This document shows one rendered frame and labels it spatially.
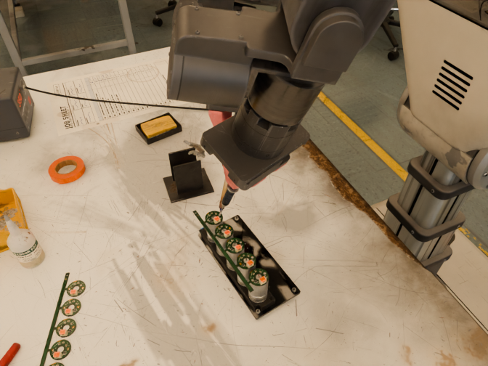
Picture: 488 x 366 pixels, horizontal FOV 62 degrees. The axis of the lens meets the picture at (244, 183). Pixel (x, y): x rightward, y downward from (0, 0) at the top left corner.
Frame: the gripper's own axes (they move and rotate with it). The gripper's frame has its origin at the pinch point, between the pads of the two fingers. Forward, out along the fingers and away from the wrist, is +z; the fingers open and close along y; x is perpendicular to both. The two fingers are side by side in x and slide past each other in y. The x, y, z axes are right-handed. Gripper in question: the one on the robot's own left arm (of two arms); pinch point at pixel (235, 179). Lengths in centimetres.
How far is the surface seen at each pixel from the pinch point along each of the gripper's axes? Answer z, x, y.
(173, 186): 20.6, -10.5, -1.7
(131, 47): 136, -136, -85
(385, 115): 99, -11, -151
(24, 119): 29, -40, 9
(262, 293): 7.7, 12.2, 3.6
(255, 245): 13.0, 6.6, -2.7
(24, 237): 16.6, -14.1, 21.2
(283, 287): 10.3, 13.6, -0.4
